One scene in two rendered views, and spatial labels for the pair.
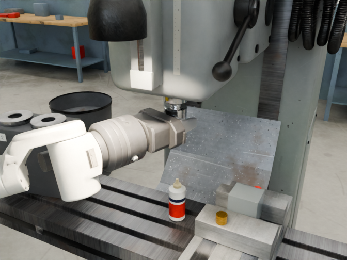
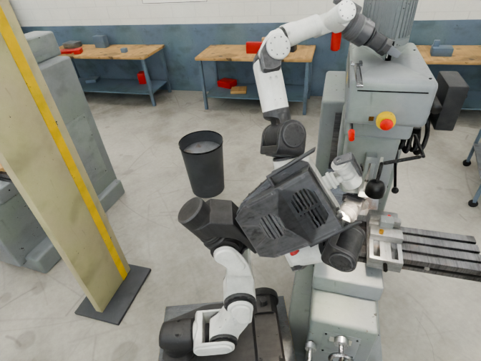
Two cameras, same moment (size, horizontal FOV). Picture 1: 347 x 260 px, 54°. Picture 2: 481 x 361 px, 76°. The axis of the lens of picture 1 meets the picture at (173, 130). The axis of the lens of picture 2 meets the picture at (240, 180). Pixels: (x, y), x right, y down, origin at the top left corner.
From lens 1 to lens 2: 1.11 m
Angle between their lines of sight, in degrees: 15
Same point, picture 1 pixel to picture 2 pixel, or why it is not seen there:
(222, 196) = (373, 220)
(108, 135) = (351, 214)
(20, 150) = not seen: hidden behind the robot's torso
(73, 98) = (189, 137)
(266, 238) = (400, 236)
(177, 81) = not seen: hidden behind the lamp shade
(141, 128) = (357, 207)
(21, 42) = (81, 71)
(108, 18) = (379, 194)
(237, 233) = (389, 236)
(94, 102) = (205, 138)
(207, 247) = (376, 243)
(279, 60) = not seen: hidden behind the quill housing
